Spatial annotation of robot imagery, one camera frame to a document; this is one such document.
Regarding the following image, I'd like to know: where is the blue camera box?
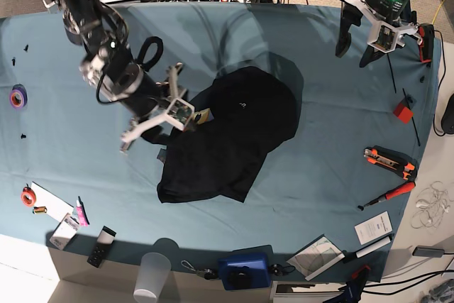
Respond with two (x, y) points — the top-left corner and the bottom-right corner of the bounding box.
(218, 252), (271, 291)

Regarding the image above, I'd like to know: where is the folded map booklet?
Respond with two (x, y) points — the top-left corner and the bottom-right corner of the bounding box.
(287, 235), (345, 281)

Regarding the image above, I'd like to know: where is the red cube block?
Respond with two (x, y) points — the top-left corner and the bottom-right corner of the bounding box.
(393, 101), (413, 124)

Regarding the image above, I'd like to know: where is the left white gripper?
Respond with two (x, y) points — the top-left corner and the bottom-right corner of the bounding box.
(336, 0), (423, 68)

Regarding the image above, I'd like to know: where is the small brass battery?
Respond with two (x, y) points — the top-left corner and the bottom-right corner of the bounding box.
(33, 206), (48, 214)

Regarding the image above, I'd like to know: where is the white printed card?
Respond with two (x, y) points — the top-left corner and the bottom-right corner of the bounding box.
(355, 211), (393, 245)

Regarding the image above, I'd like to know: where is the orange black utility knife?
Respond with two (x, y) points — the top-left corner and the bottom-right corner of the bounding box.
(363, 145), (418, 181)

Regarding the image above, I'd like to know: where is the thin black rod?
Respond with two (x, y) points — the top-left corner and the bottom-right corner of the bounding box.
(402, 87), (421, 147)

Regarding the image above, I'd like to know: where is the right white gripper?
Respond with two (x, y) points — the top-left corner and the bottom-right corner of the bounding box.
(120, 62), (195, 153)

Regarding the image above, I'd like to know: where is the purple tape roll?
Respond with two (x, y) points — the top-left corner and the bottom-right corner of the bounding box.
(9, 84), (28, 109)

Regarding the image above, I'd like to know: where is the white packaged card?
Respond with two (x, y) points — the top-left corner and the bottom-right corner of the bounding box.
(49, 214), (80, 250)

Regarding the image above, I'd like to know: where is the metal carabiner keyring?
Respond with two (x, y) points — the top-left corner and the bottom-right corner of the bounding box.
(181, 260), (219, 280)

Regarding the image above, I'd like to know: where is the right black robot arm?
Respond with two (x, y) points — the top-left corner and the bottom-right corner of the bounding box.
(43, 0), (196, 153)

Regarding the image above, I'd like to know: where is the translucent plastic cup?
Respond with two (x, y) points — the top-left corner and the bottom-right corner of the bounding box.
(133, 253), (171, 303)

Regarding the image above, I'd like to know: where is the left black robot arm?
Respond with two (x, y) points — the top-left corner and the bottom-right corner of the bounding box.
(336, 0), (434, 67)

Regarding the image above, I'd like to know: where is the black white marker pen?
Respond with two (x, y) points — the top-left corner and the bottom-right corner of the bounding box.
(343, 234), (393, 263)

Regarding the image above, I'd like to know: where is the red black power tool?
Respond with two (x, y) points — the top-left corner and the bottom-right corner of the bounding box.
(418, 23), (435, 67)

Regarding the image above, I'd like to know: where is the white cable bundle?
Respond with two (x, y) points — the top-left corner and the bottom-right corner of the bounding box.
(410, 180), (454, 231)

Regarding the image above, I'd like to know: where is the black white remote control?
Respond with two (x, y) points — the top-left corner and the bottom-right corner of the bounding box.
(87, 226), (116, 268)

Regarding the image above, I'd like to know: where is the orange black screwdriver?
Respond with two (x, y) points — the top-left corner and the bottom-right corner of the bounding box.
(358, 181), (416, 211)

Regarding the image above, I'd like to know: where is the orange tape roll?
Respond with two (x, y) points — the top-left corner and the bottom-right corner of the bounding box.
(21, 186), (37, 207)

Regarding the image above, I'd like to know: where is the black t-shirt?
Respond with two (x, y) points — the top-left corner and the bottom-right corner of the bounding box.
(157, 67), (299, 204)

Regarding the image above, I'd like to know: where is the pink glue tube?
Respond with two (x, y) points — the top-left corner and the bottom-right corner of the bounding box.
(76, 197), (89, 227)

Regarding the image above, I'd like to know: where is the white paper sheet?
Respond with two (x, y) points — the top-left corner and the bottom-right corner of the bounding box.
(31, 182), (74, 222)

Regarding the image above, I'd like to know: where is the teal table cloth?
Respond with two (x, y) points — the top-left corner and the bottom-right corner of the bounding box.
(1, 3), (448, 269)

